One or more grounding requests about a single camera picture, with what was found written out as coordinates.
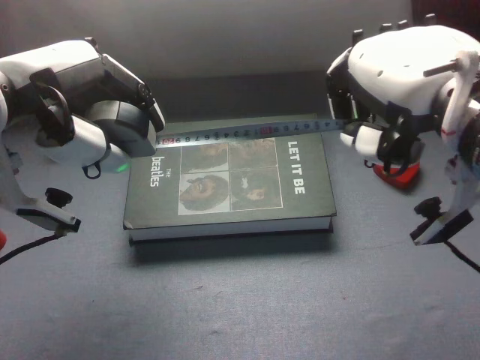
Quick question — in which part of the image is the grey table cloth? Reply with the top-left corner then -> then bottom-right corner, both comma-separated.
0,67 -> 480,360

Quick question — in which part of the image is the black camera cable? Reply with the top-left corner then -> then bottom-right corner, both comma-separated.
444,239 -> 480,274
0,232 -> 63,266

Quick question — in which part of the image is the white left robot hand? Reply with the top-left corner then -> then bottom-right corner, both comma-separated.
0,37 -> 166,179

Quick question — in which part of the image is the grey tape measure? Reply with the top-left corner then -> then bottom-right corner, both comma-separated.
88,100 -> 357,158

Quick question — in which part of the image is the black Beatles book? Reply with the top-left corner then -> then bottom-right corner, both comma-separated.
122,112 -> 338,245

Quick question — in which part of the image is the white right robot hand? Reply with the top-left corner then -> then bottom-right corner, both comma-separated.
325,13 -> 480,177

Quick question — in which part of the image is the red heart block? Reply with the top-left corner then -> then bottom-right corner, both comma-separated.
362,148 -> 422,191

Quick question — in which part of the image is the white backdrop board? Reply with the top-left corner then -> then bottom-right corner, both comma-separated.
0,0 -> 413,82

